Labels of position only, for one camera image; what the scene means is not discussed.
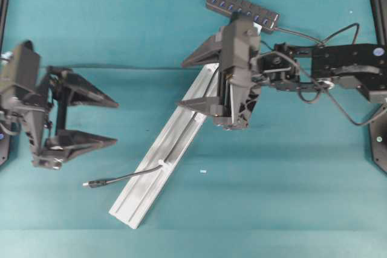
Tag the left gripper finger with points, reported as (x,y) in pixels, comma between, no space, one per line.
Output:
(84,144)
(74,89)

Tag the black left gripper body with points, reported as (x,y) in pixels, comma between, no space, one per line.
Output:
(41,112)

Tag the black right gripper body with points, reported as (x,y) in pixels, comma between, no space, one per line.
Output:
(237,93)

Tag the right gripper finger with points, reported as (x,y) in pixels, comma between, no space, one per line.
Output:
(206,53)
(206,105)

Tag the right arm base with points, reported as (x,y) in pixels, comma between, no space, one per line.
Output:
(377,134)

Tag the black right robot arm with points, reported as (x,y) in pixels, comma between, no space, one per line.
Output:
(318,69)

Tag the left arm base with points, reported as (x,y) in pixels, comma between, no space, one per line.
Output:
(4,147)

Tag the black USB hub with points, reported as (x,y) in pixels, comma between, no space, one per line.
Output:
(264,17)

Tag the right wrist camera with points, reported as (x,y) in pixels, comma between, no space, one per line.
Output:
(240,42)

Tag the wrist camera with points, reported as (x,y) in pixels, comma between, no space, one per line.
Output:
(240,42)
(19,76)

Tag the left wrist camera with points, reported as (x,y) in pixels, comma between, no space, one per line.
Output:
(19,76)

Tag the aluminium extrusion rail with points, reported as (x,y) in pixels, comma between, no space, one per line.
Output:
(163,156)

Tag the black camera stand frame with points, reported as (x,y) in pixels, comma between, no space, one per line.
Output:
(378,1)

